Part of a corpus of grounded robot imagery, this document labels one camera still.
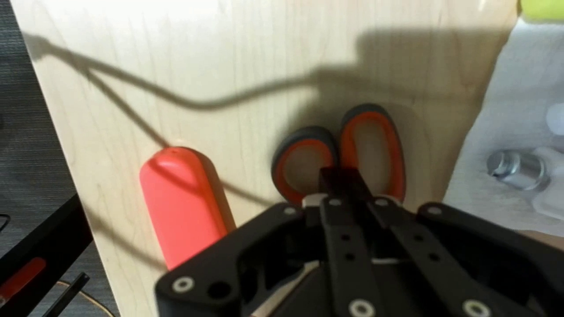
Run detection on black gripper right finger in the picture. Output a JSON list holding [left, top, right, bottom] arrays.
[[342, 167, 564, 317]]

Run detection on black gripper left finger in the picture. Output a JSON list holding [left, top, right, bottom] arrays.
[[153, 167, 384, 317]]

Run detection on orange grey handled scissors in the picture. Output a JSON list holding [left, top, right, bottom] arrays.
[[269, 102, 409, 208]]

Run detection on silver knob on chair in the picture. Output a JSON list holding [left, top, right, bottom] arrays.
[[484, 148, 551, 194]]

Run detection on long red plastic case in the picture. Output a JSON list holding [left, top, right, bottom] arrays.
[[137, 146, 238, 273]]

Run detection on yellow green object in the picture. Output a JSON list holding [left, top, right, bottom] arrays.
[[516, 0, 564, 25]]

